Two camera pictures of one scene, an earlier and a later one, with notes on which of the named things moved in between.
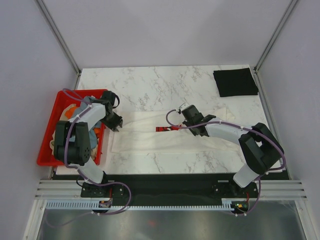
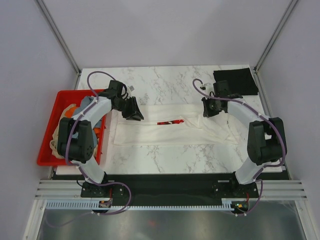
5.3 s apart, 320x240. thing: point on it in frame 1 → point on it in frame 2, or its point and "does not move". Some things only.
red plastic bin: x=45 y=158 does not move
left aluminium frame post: x=59 y=34 does not move
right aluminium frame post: x=286 y=14 does not move
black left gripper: x=118 y=121 → x=136 y=115
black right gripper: x=185 y=121 → x=208 y=112
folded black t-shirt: x=235 y=82 does not move
